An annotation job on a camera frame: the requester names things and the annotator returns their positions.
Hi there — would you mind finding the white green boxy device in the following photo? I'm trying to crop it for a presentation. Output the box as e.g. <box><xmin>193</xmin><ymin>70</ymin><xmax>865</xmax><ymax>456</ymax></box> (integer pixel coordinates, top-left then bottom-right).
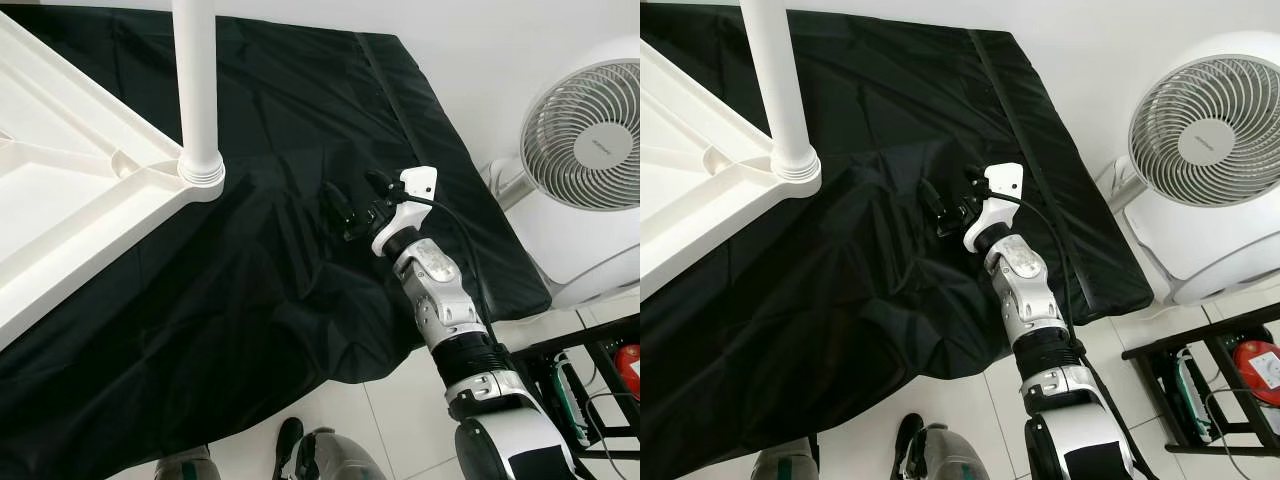
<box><xmin>548</xmin><ymin>355</ymin><xmax>591</xmax><ymax>446</ymax></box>
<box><xmin>1170</xmin><ymin>345</ymin><xmax>1216</xmax><ymax>441</ymax></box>

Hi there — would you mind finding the white domed appliance grey band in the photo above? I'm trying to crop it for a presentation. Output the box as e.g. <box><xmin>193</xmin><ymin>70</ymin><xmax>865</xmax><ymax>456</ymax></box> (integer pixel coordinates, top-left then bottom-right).
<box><xmin>505</xmin><ymin>185</ymin><xmax>641</xmax><ymax>309</ymax></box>
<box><xmin>1125</xmin><ymin>190</ymin><xmax>1280</xmax><ymax>306</ymax></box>

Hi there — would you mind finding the grey robot foot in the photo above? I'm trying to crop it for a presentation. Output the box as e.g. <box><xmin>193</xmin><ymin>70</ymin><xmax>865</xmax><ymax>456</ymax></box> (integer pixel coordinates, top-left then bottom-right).
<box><xmin>155</xmin><ymin>445</ymin><xmax>221</xmax><ymax>480</ymax></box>
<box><xmin>750</xmin><ymin>437</ymin><xmax>821</xmax><ymax>480</ymax></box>
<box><xmin>272</xmin><ymin>417</ymin><xmax>386</xmax><ymax>480</ymax></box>
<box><xmin>895</xmin><ymin>413</ymin><xmax>991</xmax><ymax>480</ymax></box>

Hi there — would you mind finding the white plastic ribbed tabletop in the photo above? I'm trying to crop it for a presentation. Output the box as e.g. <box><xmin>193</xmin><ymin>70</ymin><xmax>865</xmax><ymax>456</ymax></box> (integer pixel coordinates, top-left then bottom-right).
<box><xmin>0</xmin><ymin>10</ymin><xmax>226</xmax><ymax>351</ymax></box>
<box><xmin>640</xmin><ymin>65</ymin><xmax>823</xmax><ymax>291</ymax></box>

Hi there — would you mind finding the white pedestal fan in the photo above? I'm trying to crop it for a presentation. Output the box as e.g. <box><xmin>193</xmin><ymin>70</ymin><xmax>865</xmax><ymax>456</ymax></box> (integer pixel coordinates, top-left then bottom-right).
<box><xmin>485</xmin><ymin>35</ymin><xmax>641</xmax><ymax>216</ymax></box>
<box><xmin>1095</xmin><ymin>30</ymin><xmax>1280</xmax><ymax>216</ymax></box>

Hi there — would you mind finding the red round canister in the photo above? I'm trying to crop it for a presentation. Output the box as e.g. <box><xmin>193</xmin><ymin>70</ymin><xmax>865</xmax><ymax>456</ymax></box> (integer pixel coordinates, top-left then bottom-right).
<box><xmin>1232</xmin><ymin>340</ymin><xmax>1280</xmax><ymax>406</ymax></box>
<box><xmin>612</xmin><ymin>343</ymin><xmax>641</xmax><ymax>401</ymax></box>

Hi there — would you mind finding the grey robot right foot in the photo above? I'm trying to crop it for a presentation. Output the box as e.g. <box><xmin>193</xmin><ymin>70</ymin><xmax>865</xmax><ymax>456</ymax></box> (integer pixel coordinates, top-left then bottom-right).
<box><xmin>895</xmin><ymin>413</ymin><xmax>991</xmax><ymax>480</ymax></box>
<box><xmin>272</xmin><ymin>417</ymin><xmax>386</xmax><ymax>480</ymax></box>

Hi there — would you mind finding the black floor stand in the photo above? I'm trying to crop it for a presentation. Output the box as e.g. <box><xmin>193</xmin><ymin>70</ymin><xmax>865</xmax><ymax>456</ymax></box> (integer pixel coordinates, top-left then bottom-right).
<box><xmin>1122</xmin><ymin>305</ymin><xmax>1280</xmax><ymax>461</ymax></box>
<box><xmin>510</xmin><ymin>315</ymin><xmax>641</xmax><ymax>461</ymax></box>

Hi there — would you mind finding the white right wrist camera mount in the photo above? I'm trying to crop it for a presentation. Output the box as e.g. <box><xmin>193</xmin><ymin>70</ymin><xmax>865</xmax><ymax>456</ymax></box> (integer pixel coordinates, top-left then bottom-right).
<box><xmin>962</xmin><ymin>162</ymin><xmax>1026</xmax><ymax>253</ymax></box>
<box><xmin>370</xmin><ymin>165</ymin><xmax>439</xmax><ymax>259</ymax></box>

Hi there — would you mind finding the grey robot left foot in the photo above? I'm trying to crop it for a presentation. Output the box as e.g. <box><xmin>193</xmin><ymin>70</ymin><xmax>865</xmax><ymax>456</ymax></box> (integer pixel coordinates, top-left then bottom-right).
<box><xmin>155</xmin><ymin>445</ymin><xmax>221</xmax><ymax>480</ymax></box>
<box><xmin>750</xmin><ymin>437</ymin><xmax>821</xmax><ymax>480</ymax></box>

